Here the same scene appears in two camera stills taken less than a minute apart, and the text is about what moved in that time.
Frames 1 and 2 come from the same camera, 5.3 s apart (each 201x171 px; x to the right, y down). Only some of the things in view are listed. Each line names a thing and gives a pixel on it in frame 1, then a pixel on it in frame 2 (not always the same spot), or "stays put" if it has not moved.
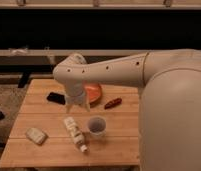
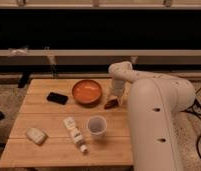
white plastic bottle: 76,133 stays put
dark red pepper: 113,103 stays put
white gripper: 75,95 to 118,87
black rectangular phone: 56,98 stays put
